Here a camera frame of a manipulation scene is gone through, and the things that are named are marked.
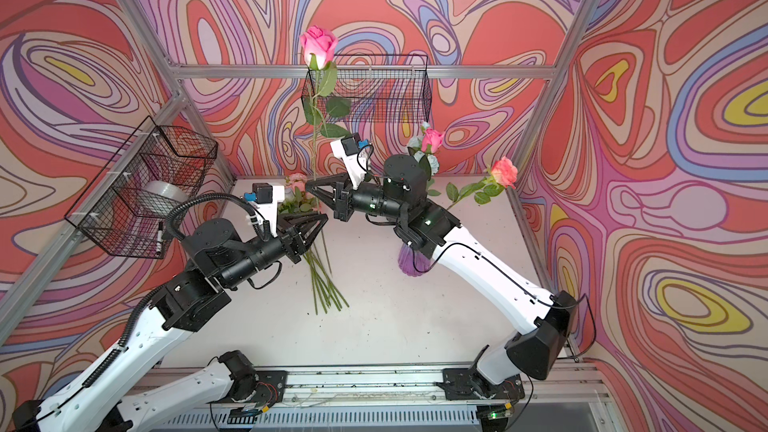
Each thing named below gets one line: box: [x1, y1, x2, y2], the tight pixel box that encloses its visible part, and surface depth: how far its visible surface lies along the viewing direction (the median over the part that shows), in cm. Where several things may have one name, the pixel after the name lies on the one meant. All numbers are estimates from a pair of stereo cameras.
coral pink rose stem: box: [446, 156, 519, 211], surface depth 70 cm
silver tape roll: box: [136, 180, 190, 217], surface depth 73 cm
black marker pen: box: [156, 221, 163, 255], surface depth 73 cm
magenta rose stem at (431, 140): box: [421, 128, 443, 155], surface depth 68 cm
